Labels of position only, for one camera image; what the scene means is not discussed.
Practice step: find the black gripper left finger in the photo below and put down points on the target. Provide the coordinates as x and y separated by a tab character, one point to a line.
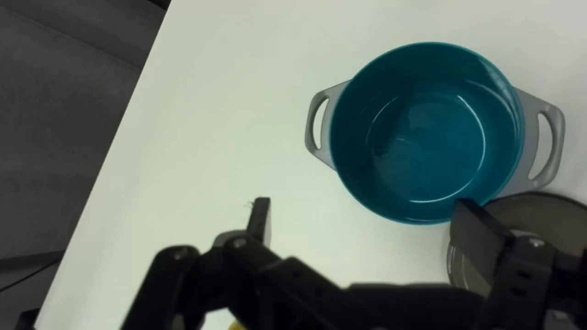
208	286

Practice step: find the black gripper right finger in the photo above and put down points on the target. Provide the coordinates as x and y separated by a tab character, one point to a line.
526	280

